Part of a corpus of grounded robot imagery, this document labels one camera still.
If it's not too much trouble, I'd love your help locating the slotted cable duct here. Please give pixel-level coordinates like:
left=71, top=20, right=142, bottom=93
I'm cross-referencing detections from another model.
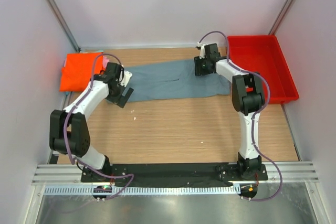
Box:
left=44, top=184, right=240, bottom=196

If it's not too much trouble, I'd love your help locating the grey-blue t shirt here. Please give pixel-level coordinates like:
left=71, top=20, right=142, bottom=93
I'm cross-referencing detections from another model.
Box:
left=126, top=59, right=231, bottom=102

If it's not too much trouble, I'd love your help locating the right aluminium corner post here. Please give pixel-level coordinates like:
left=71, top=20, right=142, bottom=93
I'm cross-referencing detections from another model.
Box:
left=268, top=0, right=296, bottom=35

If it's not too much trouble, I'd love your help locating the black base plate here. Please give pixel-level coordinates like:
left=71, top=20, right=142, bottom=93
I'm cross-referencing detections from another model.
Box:
left=80, top=162, right=269, bottom=188

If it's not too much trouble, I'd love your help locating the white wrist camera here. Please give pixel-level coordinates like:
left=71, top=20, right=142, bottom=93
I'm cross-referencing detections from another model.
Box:
left=120, top=69, right=132, bottom=87
left=196, top=42, right=207, bottom=59

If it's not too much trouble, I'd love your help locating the red plastic bin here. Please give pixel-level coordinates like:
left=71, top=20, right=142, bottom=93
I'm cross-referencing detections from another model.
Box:
left=228, top=35, right=299, bottom=104

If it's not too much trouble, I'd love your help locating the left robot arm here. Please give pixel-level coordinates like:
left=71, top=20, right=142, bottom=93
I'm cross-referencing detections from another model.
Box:
left=49, top=62, right=134, bottom=182

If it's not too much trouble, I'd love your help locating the folded pink t shirt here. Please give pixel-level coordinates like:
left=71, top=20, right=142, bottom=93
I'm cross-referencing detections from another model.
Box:
left=102, top=56, right=109, bottom=68

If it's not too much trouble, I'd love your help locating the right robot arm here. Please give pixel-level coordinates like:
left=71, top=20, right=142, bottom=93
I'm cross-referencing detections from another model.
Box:
left=194, top=43, right=268, bottom=180

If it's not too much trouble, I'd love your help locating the aluminium corner post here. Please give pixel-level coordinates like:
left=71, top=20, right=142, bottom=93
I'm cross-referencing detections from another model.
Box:
left=268, top=0, right=296, bottom=35
left=46, top=0, right=81, bottom=52

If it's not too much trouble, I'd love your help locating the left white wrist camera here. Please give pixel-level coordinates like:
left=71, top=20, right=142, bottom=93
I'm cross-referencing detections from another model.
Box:
left=120, top=69, right=132, bottom=87

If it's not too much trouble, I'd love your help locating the left aluminium corner post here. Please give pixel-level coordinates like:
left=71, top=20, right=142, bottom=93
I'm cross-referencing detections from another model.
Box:
left=46, top=0, right=81, bottom=52

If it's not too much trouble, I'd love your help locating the aluminium front rail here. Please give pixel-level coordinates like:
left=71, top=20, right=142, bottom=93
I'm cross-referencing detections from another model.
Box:
left=32, top=161, right=319, bottom=185

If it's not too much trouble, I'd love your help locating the folded orange t shirt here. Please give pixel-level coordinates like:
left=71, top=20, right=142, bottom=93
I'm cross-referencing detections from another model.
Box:
left=59, top=52, right=100, bottom=92

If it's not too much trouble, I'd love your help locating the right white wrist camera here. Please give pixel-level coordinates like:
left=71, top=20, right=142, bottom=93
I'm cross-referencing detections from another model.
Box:
left=196, top=42, right=207, bottom=59

